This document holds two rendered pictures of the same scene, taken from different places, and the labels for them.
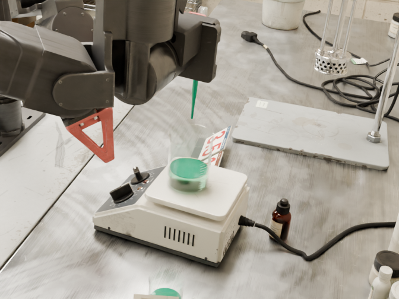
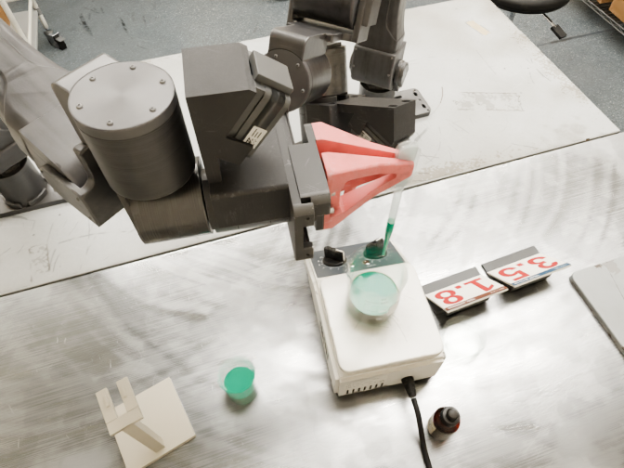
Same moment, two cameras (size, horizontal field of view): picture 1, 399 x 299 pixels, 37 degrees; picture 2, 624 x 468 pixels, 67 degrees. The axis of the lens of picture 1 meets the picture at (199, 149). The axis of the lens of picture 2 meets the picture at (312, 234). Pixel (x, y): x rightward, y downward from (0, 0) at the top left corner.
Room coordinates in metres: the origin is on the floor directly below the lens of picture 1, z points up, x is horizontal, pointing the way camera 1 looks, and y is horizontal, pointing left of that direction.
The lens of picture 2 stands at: (0.54, -0.17, 1.49)
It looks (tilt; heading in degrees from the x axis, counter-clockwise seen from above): 56 degrees down; 61
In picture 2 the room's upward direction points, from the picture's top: 1 degrees counter-clockwise
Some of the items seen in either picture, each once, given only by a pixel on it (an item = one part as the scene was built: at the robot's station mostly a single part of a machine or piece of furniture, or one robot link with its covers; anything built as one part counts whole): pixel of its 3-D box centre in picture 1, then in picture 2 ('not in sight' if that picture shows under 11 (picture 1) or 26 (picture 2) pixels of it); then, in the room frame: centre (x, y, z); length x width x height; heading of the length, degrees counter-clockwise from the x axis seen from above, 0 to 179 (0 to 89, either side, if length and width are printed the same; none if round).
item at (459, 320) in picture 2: not in sight; (462, 337); (0.82, -0.06, 0.91); 0.06 x 0.06 x 0.02
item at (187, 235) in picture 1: (179, 206); (370, 310); (0.73, 0.02, 0.94); 0.22 x 0.13 x 0.08; 72
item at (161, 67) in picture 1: (141, 64); (172, 194); (0.56, 0.07, 1.23); 0.07 x 0.06 x 0.07; 162
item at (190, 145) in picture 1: (187, 161); (371, 287); (0.72, 0.01, 1.03); 0.07 x 0.06 x 0.08; 145
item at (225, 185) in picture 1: (197, 186); (379, 314); (0.72, 0.00, 0.98); 0.12 x 0.12 x 0.01; 72
